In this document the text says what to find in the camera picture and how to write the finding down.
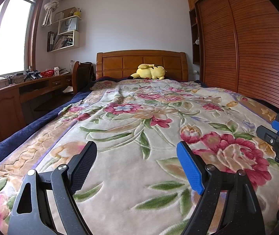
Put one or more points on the red basket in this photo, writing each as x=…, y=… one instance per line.
x=47, y=73

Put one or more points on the wood-framed window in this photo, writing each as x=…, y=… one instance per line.
x=9, y=36

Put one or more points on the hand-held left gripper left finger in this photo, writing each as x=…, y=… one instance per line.
x=85, y=162

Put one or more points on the wooden chair with dark bag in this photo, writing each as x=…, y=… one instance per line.
x=83, y=77

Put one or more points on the row of books and files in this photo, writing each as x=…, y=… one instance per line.
x=61, y=41

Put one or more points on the wooden slatted wardrobe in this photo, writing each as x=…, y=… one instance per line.
x=247, y=44

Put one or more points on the clear plastic bottle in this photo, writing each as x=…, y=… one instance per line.
x=71, y=64

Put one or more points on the floral blanket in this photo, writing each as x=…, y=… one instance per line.
x=141, y=127

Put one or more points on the yellow plush toy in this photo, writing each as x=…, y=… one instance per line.
x=151, y=72

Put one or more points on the cardboard box on shelf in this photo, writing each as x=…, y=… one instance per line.
x=64, y=14

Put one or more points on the wooden desk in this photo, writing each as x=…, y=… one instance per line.
x=2, y=110

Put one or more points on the small white figurine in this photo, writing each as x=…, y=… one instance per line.
x=197, y=40

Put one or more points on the white carton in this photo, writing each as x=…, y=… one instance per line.
x=56, y=71

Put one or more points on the white shopping bag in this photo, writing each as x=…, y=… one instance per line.
x=68, y=25

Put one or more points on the cream wall shelf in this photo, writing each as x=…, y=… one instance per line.
x=75, y=39

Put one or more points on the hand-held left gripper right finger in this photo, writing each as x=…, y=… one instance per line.
x=190, y=169

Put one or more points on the wooden bed headboard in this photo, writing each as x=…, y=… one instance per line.
x=129, y=62

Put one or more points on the black tripod gadget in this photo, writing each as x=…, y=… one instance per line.
x=33, y=74

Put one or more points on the tied cream curtain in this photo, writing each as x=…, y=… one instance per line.
x=51, y=7

